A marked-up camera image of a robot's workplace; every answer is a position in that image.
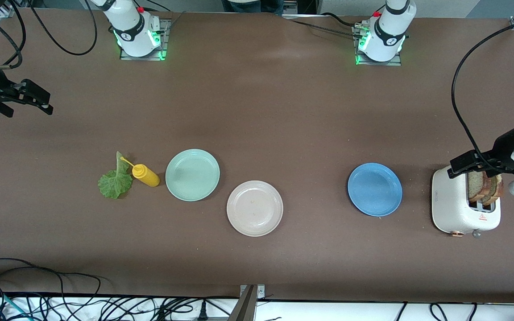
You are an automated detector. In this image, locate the white two-slot toaster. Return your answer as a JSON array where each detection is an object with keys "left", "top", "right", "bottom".
[{"left": 432, "top": 166, "right": 502, "bottom": 238}]

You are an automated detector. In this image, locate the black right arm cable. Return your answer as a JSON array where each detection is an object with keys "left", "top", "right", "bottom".
[{"left": 0, "top": 0, "right": 98, "bottom": 70}]

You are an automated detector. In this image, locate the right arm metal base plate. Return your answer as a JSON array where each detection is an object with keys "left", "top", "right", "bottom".
[{"left": 120, "top": 19, "right": 169, "bottom": 61}]

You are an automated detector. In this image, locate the beige plate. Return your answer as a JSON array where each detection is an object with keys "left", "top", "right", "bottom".
[{"left": 227, "top": 180, "right": 284, "bottom": 237}]

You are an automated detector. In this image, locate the blue plate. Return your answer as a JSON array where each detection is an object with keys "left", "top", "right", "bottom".
[{"left": 348, "top": 163, "right": 403, "bottom": 218}]

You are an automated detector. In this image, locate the person in blue jeans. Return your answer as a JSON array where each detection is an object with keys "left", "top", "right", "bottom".
[{"left": 221, "top": 0, "right": 284, "bottom": 16}]

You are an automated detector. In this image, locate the yellow mustard squeeze bottle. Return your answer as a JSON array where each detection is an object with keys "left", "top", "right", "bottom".
[{"left": 120, "top": 156, "right": 160, "bottom": 188}]

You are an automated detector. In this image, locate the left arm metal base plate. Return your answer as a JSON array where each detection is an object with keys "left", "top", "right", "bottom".
[{"left": 355, "top": 25, "right": 402, "bottom": 66}]

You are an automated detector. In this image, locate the black braided base cable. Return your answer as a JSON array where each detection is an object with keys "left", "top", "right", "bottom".
[{"left": 290, "top": 19, "right": 360, "bottom": 37}]

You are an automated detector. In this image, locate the mint green plate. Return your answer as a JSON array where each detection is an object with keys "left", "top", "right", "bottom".
[{"left": 165, "top": 149, "right": 220, "bottom": 202}]

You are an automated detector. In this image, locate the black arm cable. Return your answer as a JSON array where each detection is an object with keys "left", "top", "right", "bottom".
[
  {"left": 452, "top": 18, "right": 514, "bottom": 173},
  {"left": 0, "top": 0, "right": 98, "bottom": 70}
]

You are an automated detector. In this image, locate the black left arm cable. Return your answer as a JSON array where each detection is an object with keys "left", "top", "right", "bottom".
[{"left": 452, "top": 18, "right": 514, "bottom": 173}]

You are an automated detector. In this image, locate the brown bread slice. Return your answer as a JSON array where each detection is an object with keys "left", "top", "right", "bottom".
[
  {"left": 484, "top": 174, "right": 504, "bottom": 206},
  {"left": 468, "top": 172, "right": 486, "bottom": 202}
]

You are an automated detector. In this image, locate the grey metal table bracket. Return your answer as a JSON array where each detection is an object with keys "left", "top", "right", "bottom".
[{"left": 228, "top": 284, "right": 266, "bottom": 321}]

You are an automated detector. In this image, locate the green lettuce leaf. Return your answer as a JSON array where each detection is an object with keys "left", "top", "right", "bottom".
[{"left": 98, "top": 151, "right": 133, "bottom": 199}]

